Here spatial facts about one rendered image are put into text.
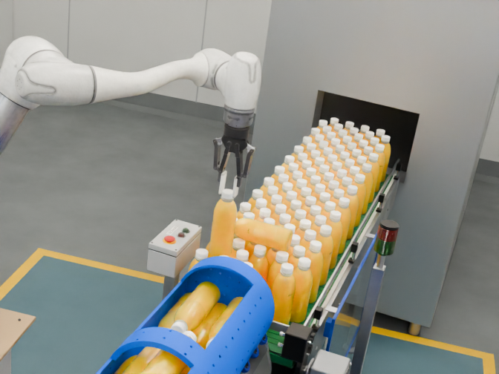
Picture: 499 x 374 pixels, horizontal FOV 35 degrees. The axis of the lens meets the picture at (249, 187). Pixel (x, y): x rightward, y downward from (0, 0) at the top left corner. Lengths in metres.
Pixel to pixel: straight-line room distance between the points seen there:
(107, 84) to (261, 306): 0.73
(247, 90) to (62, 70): 0.55
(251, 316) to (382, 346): 2.14
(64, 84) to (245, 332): 0.78
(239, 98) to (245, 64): 0.10
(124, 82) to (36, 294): 2.32
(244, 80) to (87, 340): 2.02
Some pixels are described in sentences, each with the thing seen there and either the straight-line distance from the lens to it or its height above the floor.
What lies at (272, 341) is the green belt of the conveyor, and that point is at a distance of 2.56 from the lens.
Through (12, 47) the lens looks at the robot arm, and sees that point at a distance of 2.26.
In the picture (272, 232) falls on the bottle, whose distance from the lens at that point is 2.57.
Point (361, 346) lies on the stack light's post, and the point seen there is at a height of 0.79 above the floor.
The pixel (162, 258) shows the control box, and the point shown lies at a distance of 2.59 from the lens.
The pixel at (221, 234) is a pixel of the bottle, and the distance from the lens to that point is 2.51.
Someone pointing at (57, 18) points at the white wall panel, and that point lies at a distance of 6.99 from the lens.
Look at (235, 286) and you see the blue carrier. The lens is 2.32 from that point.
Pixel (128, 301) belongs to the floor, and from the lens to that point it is 4.28.
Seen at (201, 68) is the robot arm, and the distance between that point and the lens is 2.41.
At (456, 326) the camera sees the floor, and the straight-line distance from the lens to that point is 4.59.
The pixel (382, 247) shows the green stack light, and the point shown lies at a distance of 2.60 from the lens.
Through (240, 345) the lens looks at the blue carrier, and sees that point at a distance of 2.09.
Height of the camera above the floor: 2.38
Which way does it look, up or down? 25 degrees down
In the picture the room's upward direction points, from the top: 8 degrees clockwise
